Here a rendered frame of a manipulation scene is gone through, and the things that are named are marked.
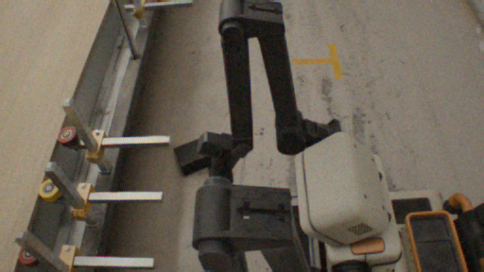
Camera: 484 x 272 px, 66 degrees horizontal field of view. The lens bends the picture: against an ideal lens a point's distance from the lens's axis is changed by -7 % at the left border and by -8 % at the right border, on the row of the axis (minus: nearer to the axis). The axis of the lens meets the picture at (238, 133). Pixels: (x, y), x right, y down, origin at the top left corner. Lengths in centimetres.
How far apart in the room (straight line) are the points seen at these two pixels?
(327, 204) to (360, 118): 199
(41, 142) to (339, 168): 125
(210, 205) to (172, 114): 234
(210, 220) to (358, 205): 37
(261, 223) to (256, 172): 196
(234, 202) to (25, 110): 150
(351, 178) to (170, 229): 165
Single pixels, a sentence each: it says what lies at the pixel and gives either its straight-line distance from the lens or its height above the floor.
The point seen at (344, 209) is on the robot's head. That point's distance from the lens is 79.
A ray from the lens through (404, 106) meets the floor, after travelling 294.
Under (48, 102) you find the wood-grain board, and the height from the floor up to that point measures 90.
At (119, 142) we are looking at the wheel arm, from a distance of 164.
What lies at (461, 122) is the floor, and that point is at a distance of 299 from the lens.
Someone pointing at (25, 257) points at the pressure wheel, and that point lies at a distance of 147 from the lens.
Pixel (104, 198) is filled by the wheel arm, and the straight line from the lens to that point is 152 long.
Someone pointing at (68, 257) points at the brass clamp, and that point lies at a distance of 146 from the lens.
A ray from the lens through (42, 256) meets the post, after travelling 129.
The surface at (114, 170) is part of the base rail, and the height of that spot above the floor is 70.
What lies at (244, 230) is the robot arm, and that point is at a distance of 50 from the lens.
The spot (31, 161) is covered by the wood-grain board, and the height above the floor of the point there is 90.
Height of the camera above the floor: 207
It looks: 51 degrees down
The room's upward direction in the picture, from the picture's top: 7 degrees counter-clockwise
